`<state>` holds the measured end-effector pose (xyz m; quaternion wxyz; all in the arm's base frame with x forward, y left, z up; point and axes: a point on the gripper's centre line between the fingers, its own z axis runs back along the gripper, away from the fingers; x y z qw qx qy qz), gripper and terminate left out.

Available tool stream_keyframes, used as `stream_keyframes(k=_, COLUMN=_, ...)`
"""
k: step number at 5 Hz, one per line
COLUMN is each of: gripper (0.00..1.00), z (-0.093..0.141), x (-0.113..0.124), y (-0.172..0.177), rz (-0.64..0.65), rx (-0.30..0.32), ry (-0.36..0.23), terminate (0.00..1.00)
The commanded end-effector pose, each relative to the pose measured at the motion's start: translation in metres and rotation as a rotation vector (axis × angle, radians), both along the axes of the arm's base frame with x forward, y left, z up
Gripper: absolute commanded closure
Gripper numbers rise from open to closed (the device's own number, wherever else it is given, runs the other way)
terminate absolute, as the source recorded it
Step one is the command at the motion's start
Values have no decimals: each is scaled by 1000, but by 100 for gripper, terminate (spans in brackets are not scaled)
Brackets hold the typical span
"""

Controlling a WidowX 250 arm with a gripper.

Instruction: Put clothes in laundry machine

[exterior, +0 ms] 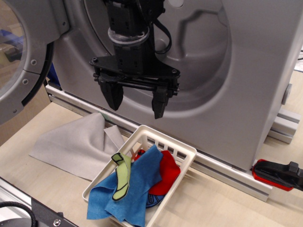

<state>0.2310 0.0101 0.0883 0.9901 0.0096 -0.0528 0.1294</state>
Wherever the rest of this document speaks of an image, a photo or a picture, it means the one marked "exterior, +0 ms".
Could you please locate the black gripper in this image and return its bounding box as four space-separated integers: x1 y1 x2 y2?
89 46 180 119

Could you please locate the white plastic laundry basket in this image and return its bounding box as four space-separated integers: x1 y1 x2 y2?
82 125 196 227

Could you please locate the green felt sock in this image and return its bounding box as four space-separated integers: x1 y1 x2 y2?
112 153 132 201

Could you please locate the blue felt cloth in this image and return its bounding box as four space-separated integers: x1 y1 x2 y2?
87 145 163 227

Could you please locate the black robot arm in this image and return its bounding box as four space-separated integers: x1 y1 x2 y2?
90 0 180 119

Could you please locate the grey toy washing machine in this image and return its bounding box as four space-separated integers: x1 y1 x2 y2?
53 0 303 170

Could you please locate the grey round machine door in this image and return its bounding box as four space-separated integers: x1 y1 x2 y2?
0 0 69 124

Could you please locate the red striped felt piece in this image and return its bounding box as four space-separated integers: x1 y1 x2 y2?
134 149 145 161

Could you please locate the grey felt cloth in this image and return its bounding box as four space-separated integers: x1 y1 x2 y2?
30 113 124 180

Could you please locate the red felt cloth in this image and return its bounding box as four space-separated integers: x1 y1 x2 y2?
149 150 181 196

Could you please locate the blue felt jeans piece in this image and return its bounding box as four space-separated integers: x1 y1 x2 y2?
146 194 165 209

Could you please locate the red black clamp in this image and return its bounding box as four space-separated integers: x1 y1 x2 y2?
252 159 303 192

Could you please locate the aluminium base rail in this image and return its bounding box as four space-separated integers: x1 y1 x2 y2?
46 85 303 201

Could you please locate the aluminium frame with black bracket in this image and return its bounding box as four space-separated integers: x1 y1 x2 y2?
0 178 76 227

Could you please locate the black braided cable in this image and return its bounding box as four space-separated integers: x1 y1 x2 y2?
0 201 37 227

